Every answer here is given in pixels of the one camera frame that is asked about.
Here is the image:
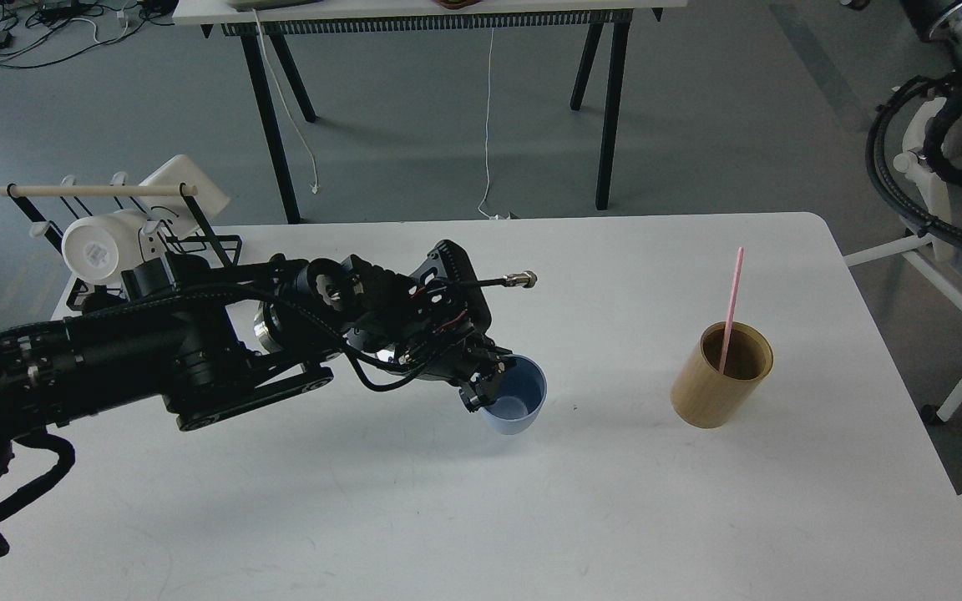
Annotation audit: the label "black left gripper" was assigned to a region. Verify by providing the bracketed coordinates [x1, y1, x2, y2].
[340, 240, 518, 413]

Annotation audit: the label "light blue cup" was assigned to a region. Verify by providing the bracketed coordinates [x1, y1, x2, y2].
[478, 354, 549, 435]

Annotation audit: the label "pink chopstick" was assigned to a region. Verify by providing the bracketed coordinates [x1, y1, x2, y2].
[717, 246, 745, 374]

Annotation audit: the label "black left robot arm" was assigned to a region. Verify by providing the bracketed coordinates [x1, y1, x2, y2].
[0, 240, 537, 557]

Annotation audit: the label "bamboo cylinder holder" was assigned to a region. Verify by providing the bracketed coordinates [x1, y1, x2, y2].
[671, 322, 774, 429]

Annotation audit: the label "white box on rack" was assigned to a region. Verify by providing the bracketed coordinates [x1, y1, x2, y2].
[137, 154, 231, 241]

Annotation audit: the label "white mug on rack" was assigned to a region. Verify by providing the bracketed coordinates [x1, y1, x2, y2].
[61, 210, 165, 285]

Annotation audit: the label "background table black legs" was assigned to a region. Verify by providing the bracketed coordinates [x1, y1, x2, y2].
[172, 0, 688, 225]

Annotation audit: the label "white hanging cable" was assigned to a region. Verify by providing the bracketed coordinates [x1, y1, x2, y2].
[478, 25, 515, 222]

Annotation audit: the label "white cable with plug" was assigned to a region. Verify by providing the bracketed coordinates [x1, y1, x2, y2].
[251, 8, 322, 195]

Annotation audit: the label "black wire cup rack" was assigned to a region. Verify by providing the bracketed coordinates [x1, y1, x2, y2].
[0, 178, 243, 311]

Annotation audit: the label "floor cables and adapter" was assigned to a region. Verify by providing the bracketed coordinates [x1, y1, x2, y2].
[0, 0, 177, 97]

